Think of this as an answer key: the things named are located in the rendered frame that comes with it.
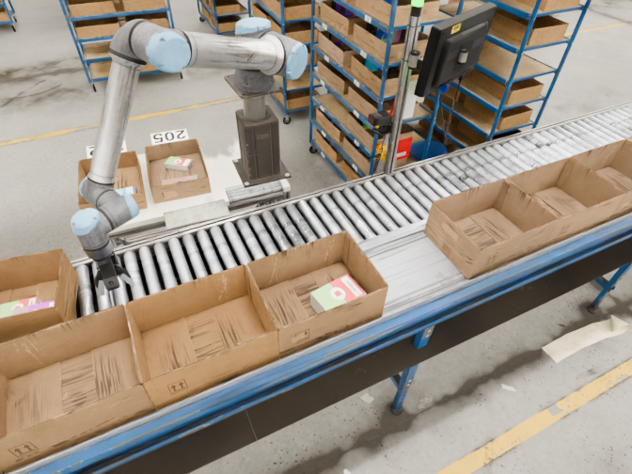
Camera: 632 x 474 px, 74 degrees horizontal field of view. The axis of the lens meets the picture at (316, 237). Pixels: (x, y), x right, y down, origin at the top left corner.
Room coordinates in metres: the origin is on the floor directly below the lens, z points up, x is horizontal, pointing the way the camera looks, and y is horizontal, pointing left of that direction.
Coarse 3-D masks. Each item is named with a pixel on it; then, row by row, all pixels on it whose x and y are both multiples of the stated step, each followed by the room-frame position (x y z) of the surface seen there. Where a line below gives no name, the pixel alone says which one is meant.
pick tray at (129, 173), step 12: (120, 156) 1.87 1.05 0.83; (132, 156) 1.89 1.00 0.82; (84, 168) 1.79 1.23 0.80; (120, 168) 1.85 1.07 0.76; (132, 168) 1.86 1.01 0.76; (120, 180) 1.76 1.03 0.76; (132, 180) 1.76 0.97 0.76; (144, 192) 1.64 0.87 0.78; (84, 204) 1.45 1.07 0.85; (144, 204) 1.55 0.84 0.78
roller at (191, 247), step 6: (186, 234) 1.38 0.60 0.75; (186, 240) 1.34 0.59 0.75; (192, 240) 1.35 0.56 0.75; (186, 246) 1.31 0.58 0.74; (192, 246) 1.30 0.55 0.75; (192, 252) 1.27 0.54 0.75; (198, 252) 1.28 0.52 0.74; (192, 258) 1.24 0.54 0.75; (198, 258) 1.24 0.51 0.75; (192, 264) 1.21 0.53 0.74; (198, 264) 1.20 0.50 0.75; (198, 270) 1.17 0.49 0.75; (204, 270) 1.17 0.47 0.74; (198, 276) 1.13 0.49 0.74
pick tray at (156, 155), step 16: (160, 144) 1.97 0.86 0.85; (176, 144) 2.00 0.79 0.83; (192, 144) 2.03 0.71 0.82; (160, 160) 1.95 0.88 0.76; (160, 176) 1.80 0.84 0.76; (176, 176) 1.80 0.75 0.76; (208, 176) 1.69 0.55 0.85; (160, 192) 1.60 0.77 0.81; (176, 192) 1.63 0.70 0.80; (192, 192) 1.65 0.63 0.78; (208, 192) 1.68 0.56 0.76
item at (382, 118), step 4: (376, 112) 1.95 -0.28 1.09; (380, 112) 1.95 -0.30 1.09; (384, 112) 1.95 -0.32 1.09; (372, 116) 1.91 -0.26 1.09; (376, 116) 1.91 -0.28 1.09; (380, 116) 1.91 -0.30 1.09; (384, 116) 1.91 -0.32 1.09; (368, 120) 1.92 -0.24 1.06; (372, 120) 1.89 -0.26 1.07; (376, 120) 1.89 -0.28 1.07; (380, 120) 1.90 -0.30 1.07; (384, 120) 1.91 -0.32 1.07; (388, 120) 1.92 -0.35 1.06; (372, 124) 1.89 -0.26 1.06; (376, 124) 1.89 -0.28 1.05; (380, 124) 1.90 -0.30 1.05; (384, 124) 1.91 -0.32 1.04; (388, 124) 1.93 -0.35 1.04; (376, 128) 1.94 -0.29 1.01; (380, 128) 1.92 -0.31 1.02; (384, 128) 1.93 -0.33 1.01; (380, 132) 1.91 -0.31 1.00
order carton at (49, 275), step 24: (0, 264) 1.04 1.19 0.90; (24, 264) 1.06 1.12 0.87; (48, 264) 1.08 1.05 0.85; (0, 288) 1.02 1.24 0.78; (24, 288) 1.04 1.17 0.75; (48, 288) 1.04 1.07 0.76; (72, 288) 1.01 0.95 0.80; (24, 312) 0.81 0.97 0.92; (48, 312) 0.83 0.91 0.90; (72, 312) 0.92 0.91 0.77; (0, 336) 0.77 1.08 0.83
